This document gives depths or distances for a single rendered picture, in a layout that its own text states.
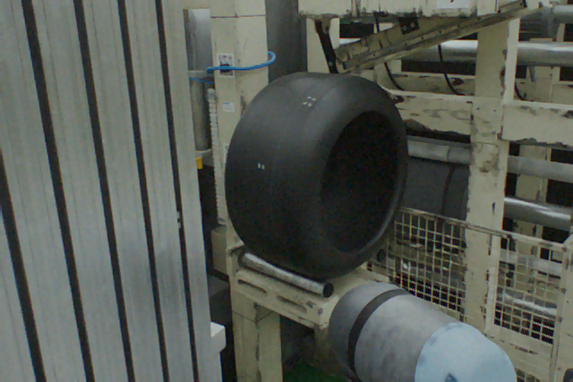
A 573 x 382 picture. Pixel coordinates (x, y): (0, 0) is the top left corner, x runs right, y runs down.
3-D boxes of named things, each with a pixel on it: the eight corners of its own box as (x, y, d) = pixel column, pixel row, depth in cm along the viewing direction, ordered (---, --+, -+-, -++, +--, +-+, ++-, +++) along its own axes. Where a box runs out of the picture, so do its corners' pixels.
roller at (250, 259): (239, 266, 176) (238, 253, 174) (249, 261, 179) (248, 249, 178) (325, 301, 153) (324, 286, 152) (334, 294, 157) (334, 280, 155)
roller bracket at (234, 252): (226, 275, 175) (224, 248, 173) (304, 235, 204) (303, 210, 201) (233, 278, 173) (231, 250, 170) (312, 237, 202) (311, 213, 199)
